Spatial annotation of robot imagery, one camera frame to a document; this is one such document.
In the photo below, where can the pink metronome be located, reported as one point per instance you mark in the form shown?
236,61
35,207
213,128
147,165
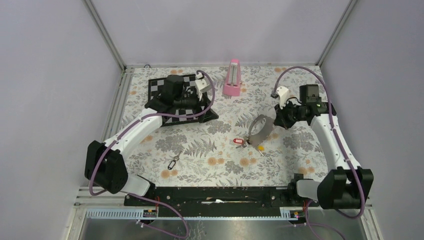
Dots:
232,83

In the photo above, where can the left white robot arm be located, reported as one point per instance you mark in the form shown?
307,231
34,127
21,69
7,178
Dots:
105,166

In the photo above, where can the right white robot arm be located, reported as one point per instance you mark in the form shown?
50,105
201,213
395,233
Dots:
347,184

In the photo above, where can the keyring with coloured key tags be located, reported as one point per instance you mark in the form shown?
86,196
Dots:
258,131

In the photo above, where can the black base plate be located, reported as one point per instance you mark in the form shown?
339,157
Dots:
177,198

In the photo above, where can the black carabiner key clip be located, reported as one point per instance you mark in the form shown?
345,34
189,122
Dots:
173,162

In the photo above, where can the grey slotted cable duct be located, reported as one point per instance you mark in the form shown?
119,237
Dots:
214,213

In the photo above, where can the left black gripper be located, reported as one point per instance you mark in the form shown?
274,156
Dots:
210,115

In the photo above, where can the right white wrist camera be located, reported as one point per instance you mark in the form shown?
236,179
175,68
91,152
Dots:
282,93

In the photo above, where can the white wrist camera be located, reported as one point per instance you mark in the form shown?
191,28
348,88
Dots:
202,85
282,93

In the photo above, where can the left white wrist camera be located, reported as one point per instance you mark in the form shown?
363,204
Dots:
202,85

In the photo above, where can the black white chessboard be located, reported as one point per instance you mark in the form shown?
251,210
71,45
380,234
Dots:
179,118

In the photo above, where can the floral table mat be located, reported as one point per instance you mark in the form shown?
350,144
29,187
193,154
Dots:
209,158

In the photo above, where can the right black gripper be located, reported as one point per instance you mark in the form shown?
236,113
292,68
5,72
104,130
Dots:
280,120

